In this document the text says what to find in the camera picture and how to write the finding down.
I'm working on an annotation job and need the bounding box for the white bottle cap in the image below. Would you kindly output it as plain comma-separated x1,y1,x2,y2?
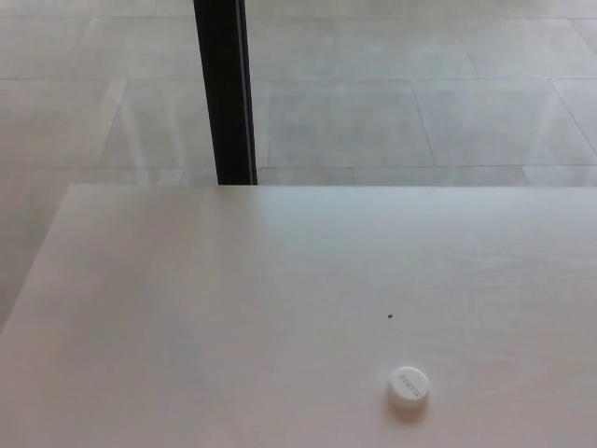
387,365,431,412

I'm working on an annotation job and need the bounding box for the black window frame post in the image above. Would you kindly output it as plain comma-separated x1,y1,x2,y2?
193,0,259,186

